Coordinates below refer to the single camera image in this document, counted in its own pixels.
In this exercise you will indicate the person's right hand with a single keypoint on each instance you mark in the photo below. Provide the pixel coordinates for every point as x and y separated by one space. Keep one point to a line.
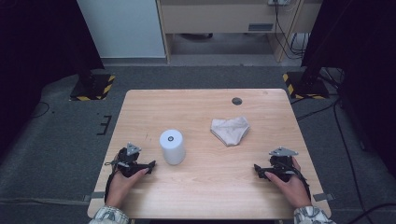
291 189

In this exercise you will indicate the black yellow striped stand base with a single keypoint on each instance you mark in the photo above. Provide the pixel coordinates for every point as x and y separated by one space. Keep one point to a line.
93 88
306 88

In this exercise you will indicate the grey tape piece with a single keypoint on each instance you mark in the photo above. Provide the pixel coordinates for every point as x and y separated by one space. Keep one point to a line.
323 197
95 196

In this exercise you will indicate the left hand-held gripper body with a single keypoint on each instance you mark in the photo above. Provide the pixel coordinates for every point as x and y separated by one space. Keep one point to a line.
129 160

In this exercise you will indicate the dark round table grommet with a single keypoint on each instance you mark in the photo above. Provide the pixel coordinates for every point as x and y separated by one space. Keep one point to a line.
237 101

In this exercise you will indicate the white cylinder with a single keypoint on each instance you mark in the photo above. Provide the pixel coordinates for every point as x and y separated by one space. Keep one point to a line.
172 147

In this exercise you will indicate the white cabinet panel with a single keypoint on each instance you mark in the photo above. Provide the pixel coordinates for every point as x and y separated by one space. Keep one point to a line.
124 28

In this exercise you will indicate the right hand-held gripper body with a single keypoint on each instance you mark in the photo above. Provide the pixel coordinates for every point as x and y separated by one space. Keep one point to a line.
281 161

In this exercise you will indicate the beige wooden desk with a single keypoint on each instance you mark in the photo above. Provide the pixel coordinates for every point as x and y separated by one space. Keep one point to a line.
218 18

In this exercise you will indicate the white power strip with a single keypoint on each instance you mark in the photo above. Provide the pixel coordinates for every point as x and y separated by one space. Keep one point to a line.
278 2

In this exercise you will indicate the dark curtain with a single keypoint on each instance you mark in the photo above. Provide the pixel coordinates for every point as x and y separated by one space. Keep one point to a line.
364 62

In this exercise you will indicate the person's left hand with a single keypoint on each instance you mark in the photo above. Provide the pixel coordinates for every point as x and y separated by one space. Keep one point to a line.
123 186

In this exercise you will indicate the white underpants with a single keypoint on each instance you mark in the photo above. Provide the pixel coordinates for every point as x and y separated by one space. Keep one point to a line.
231 130

